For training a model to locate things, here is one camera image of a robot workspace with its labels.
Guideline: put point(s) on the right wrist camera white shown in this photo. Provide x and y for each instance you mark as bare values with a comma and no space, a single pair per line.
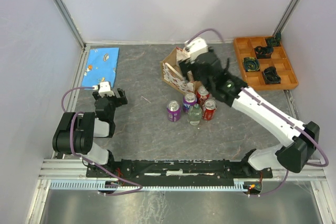
195,48

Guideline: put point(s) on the black rolled belt upper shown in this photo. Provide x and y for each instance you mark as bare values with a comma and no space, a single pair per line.
263,52

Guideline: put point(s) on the blue space-print cloth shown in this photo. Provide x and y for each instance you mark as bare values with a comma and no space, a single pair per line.
101,66

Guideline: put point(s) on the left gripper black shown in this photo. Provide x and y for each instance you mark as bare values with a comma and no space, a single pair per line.
119,101

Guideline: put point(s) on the aluminium frame rail front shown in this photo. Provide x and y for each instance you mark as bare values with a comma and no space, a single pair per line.
74,169

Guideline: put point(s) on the canvas tote bag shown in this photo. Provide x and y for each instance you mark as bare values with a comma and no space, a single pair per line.
172,75

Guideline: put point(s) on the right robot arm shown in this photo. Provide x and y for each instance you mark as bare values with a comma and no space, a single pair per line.
297,141

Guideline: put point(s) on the blue-green rolled fabric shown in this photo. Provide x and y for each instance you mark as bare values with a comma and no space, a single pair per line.
251,64

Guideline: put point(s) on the blue cable duct rail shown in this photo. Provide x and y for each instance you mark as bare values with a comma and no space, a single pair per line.
155,184

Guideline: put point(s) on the black rolled belt lower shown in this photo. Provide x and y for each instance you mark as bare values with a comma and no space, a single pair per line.
270,76

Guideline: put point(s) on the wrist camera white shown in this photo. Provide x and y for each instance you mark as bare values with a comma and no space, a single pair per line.
195,48
105,89

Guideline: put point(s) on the purple fanta can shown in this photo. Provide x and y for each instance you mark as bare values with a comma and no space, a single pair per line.
189,100

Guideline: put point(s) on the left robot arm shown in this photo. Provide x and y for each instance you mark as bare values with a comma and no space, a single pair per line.
74,134

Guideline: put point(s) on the black rolled belt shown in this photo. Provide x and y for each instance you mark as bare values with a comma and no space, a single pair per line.
263,52
270,76

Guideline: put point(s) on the red cola can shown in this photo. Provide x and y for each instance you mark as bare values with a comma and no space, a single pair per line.
209,108
202,94

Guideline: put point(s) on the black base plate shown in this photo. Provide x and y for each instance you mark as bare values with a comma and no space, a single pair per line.
131,169

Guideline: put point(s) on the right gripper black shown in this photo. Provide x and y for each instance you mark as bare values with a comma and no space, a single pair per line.
187,65

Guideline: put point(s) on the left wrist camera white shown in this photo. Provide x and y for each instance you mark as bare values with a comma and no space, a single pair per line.
105,89

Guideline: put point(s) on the clear green-cap bottle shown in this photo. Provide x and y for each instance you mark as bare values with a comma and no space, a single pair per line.
195,114

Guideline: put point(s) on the dark rolled fabric top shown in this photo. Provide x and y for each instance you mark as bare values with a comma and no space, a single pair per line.
274,41

